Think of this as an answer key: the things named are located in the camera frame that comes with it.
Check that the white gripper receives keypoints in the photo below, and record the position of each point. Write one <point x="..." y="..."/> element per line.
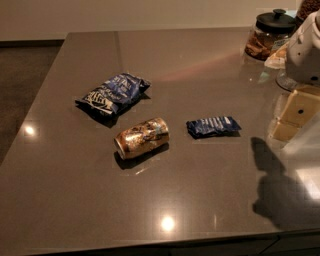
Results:
<point x="304" y="55"/>

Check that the large blue chip bag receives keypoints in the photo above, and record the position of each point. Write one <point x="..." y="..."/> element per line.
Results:
<point x="115" y="94"/>

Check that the small blue snack bag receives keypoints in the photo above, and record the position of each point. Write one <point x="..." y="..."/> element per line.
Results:
<point x="213" y="126"/>

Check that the clear glass cup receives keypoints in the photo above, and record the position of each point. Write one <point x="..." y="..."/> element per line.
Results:
<point x="285" y="82"/>

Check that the snack packet beside jar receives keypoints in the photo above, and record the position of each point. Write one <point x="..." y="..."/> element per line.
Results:
<point x="277" y="58"/>

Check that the glass jar with black lid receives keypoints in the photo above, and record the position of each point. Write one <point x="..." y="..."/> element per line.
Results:
<point x="269" y="28"/>

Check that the jar of brown snacks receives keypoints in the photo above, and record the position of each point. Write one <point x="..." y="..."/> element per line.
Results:
<point x="306" y="8"/>

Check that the gold soda can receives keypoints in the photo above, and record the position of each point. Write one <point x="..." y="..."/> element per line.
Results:
<point x="142" y="138"/>

